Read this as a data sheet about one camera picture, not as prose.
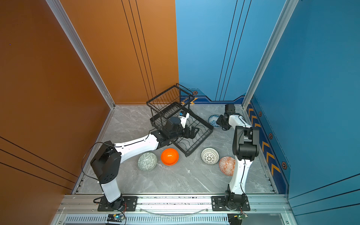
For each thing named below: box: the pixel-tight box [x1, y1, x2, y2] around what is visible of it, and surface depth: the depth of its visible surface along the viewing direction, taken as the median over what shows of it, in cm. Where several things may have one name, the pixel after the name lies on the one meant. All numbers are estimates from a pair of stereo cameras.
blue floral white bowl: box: [208, 114, 221, 129], surface depth 108 cm
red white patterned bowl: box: [218, 156, 236, 177], surface depth 87 cm
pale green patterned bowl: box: [137, 151, 158, 172], surface depth 88 cm
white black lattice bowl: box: [200, 147, 220, 165], surface depth 91 cm
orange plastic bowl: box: [160, 148, 180, 166], surface depth 88 cm
